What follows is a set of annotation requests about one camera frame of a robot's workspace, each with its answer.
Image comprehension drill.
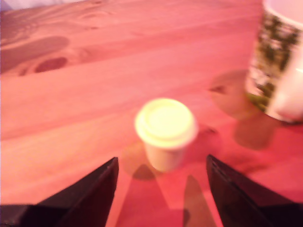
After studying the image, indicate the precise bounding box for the pale coffee capsule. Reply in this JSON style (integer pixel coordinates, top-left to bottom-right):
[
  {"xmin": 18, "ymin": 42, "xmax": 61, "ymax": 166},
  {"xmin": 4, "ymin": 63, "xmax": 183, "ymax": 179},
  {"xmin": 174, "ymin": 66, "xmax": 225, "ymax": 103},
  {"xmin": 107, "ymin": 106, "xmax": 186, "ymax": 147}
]
[{"xmin": 134, "ymin": 98, "xmax": 199, "ymax": 173}]

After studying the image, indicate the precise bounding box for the illustrated ceramic mug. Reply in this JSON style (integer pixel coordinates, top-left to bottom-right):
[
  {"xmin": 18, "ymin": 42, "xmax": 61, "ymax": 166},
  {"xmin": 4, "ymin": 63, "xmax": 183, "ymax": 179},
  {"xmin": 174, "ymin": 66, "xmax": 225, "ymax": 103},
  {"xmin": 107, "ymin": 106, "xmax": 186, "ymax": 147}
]
[{"xmin": 245, "ymin": 0, "xmax": 303, "ymax": 123}]

